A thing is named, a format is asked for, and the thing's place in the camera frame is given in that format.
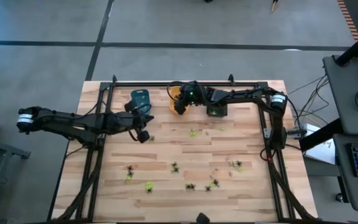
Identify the black diagonal desk beam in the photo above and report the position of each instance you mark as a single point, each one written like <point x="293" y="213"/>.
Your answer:
<point x="319" y="138"/>

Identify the black diagonal pole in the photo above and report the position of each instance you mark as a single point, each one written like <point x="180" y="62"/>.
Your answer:
<point x="357" y="46"/>

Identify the grey keyboard desk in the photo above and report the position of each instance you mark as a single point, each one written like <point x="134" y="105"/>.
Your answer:
<point x="353" y="189"/>

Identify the black frame clamp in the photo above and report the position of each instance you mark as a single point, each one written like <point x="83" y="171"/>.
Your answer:
<point x="113" y="79"/>
<point x="231" y="79"/>

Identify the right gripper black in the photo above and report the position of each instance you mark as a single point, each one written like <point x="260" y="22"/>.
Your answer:
<point x="194" y="93"/>

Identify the tan pointed object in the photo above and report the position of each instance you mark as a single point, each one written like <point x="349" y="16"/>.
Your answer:
<point x="274" y="5"/>

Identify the teal plastic bin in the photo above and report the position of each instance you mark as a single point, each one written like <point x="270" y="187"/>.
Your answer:
<point x="143" y="96"/>

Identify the black rounded object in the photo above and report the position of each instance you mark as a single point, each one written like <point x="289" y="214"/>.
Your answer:
<point x="203" y="218"/>

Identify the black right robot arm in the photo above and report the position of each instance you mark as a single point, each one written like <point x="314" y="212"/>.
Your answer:
<point x="244" y="93"/>

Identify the large grey desk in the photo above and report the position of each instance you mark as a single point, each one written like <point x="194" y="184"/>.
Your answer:
<point x="346" y="93"/>

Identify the black slotted plastic basket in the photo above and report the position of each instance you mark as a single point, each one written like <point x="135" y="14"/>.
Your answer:
<point x="221" y="112"/>

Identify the black caster wheel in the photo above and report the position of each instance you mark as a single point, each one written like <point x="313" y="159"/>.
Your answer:
<point x="339" y="197"/>

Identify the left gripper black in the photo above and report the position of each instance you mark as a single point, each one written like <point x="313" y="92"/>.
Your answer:
<point x="132" y="120"/>

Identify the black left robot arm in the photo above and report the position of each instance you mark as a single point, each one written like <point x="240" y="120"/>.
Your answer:
<point x="73" y="123"/>

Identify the yellow plastic bin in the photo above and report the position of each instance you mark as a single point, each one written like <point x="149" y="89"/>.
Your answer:
<point x="172" y="104"/>

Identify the white paper sheet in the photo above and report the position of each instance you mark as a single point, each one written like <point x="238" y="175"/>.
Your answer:
<point x="320" y="151"/>

